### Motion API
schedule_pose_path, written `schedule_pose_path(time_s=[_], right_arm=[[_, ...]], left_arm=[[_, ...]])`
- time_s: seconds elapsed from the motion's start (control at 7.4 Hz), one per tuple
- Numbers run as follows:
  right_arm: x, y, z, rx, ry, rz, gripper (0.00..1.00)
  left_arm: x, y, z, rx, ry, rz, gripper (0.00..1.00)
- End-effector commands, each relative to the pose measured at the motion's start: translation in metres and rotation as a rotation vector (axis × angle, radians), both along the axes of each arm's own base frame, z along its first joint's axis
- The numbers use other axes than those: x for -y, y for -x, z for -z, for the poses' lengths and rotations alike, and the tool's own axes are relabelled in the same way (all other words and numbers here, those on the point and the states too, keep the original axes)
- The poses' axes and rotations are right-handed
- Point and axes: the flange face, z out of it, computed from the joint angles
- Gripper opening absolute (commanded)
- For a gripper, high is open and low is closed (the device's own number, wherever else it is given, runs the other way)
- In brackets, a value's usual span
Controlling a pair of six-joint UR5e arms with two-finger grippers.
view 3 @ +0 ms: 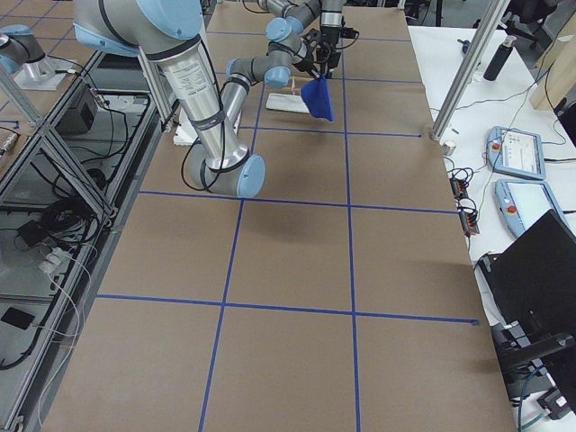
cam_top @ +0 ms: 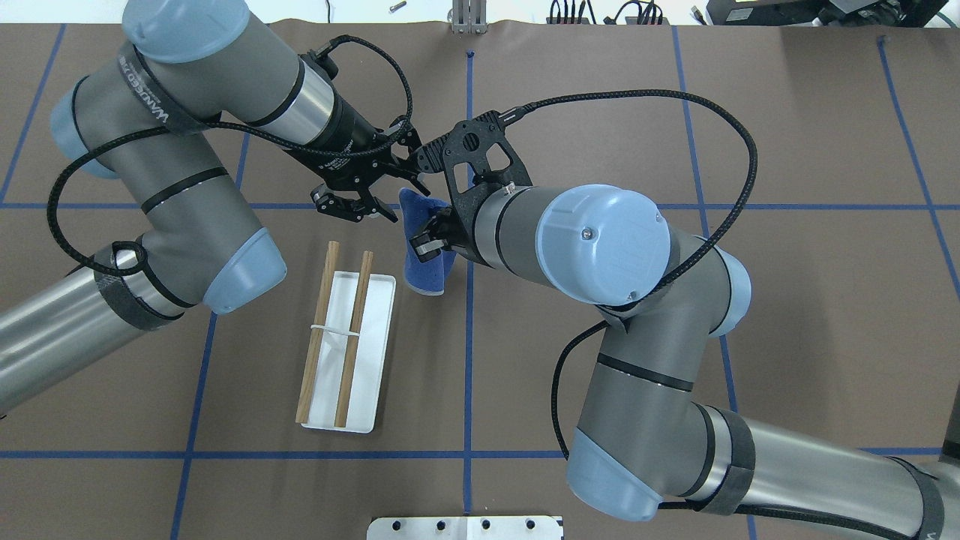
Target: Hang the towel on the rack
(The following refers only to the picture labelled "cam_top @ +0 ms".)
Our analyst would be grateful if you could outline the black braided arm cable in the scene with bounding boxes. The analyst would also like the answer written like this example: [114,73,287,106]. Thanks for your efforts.
[46,35,416,278]
[487,88,758,460]

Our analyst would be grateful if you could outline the wooden towel rack white base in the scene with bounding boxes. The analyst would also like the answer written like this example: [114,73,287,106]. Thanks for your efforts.
[295,241,397,434]

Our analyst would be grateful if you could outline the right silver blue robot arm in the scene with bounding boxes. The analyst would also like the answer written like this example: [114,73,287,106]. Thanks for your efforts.
[467,184,958,539]

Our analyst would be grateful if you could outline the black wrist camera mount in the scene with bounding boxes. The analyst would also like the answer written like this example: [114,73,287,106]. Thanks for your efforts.
[412,107,533,232]

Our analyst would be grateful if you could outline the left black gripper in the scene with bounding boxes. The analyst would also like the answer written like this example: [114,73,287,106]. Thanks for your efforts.
[311,94,432,224]

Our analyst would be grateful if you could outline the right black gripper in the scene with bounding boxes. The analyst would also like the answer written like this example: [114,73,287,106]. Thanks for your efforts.
[409,206,481,263]

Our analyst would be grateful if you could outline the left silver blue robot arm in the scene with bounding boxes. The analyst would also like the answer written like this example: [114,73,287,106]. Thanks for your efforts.
[2,1,428,413]

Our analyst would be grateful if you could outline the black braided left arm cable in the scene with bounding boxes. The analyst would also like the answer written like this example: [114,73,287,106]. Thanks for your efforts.
[46,35,416,278]

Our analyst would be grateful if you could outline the blue towel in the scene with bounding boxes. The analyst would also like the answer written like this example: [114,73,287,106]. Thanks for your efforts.
[397,187,458,296]

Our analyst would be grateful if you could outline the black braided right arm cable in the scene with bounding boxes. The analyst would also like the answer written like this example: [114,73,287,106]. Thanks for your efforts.
[487,88,758,460]

